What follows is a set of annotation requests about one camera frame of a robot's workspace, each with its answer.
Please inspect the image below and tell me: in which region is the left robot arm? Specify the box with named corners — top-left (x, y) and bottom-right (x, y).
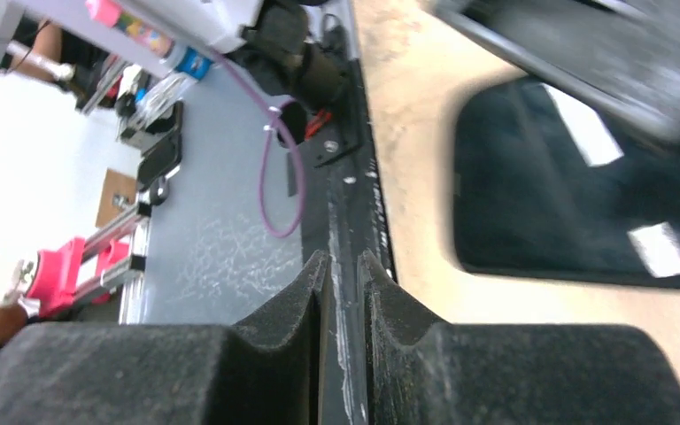
top-left (133, 1), bottom-right (680, 147)

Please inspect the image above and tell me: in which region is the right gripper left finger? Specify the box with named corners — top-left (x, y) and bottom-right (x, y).
top-left (0, 251), bottom-right (329, 424)

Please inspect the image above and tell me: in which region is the pink clamp on rail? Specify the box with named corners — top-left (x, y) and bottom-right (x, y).
top-left (24, 236), bottom-right (129, 311)

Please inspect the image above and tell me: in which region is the black phone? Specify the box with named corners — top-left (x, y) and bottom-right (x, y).
top-left (452, 77), bottom-right (680, 290)

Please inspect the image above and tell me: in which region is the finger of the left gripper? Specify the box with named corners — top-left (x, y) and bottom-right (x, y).
top-left (433, 1), bottom-right (680, 146)

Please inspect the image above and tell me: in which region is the pink capped bottle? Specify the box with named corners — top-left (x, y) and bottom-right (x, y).
top-left (84, 0), bottom-right (215, 82)

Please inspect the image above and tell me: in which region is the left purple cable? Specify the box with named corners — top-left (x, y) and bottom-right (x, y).
top-left (207, 46), bottom-right (308, 239)

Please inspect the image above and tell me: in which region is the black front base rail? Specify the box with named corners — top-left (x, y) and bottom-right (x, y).
top-left (299, 59), bottom-right (394, 424)

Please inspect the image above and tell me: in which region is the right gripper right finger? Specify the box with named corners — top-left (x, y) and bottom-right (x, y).
top-left (358, 251), bottom-right (680, 424)

